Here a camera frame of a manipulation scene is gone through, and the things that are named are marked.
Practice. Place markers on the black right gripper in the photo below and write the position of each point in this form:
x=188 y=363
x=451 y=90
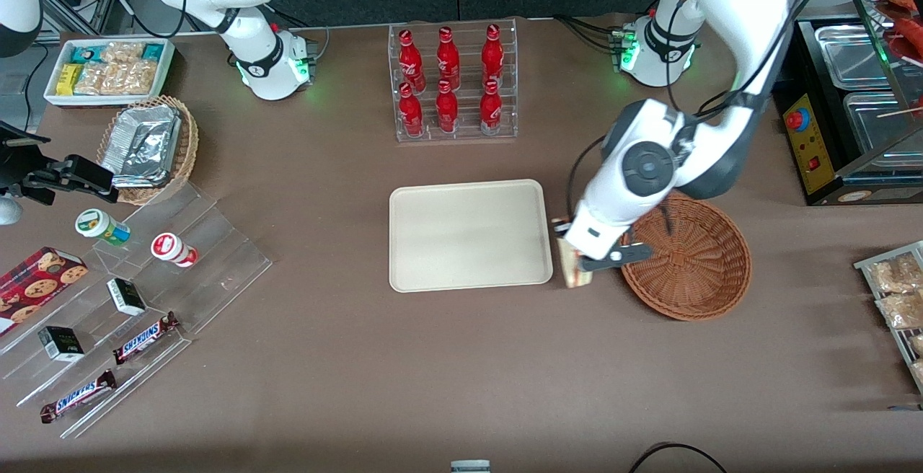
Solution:
x=21 y=164

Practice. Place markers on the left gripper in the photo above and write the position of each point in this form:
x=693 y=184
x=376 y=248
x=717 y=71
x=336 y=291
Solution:
x=560 y=231

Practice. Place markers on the triangular sandwich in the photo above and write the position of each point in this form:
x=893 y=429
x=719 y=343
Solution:
x=575 y=278

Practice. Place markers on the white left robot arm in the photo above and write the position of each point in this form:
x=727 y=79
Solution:
x=743 y=11

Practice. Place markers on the cream plastic tray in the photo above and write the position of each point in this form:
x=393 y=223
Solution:
x=469 y=235

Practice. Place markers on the light wicker basket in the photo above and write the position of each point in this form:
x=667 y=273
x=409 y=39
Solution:
x=189 y=141

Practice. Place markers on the brown wicker basket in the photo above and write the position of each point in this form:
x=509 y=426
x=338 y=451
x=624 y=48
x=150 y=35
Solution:
x=707 y=271

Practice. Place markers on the green lidded yogurt cup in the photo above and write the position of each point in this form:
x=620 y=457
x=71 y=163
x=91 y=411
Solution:
x=97 y=224

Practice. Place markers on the silver foil container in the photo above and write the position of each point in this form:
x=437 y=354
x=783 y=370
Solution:
x=140 y=145

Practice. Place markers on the white snack bin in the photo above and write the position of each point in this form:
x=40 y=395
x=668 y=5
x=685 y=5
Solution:
x=108 y=99

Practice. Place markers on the clear bag of nuts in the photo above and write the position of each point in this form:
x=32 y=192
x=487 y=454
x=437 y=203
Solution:
x=131 y=78
x=122 y=52
x=90 y=78

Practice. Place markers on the yellow snack packet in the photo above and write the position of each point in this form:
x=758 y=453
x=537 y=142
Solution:
x=68 y=78

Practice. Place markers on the red lidded yogurt cup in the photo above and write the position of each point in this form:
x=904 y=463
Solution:
x=169 y=247

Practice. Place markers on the red cookie box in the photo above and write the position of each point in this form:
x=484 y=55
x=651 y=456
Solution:
x=36 y=285

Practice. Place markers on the small black box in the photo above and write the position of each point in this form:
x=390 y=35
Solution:
x=126 y=296
x=61 y=343

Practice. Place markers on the teal snack packet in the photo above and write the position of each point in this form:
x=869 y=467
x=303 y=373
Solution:
x=153 y=51
x=86 y=53

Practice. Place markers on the clear acrylic bottle rack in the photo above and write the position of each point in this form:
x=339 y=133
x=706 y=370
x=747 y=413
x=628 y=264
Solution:
x=469 y=130

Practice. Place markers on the red cola bottle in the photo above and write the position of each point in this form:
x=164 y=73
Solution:
x=492 y=51
x=490 y=109
x=411 y=112
x=448 y=55
x=411 y=58
x=447 y=109

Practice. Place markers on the clear acrylic step shelf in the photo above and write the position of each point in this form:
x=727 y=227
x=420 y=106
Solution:
x=216 y=257

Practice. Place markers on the Snickers chocolate bar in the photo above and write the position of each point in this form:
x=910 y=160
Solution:
x=144 y=338
x=76 y=396

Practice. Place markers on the small grey device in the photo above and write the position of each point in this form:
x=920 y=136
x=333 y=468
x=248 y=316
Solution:
x=470 y=466

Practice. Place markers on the black hot food case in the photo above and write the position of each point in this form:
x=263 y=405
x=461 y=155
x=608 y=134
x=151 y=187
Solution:
x=800 y=62

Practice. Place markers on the steel food pan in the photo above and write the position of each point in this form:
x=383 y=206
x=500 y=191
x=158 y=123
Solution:
x=854 y=55
x=876 y=127

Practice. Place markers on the clear snack bag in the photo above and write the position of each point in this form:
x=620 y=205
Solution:
x=894 y=273
x=917 y=345
x=919 y=370
x=901 y=309

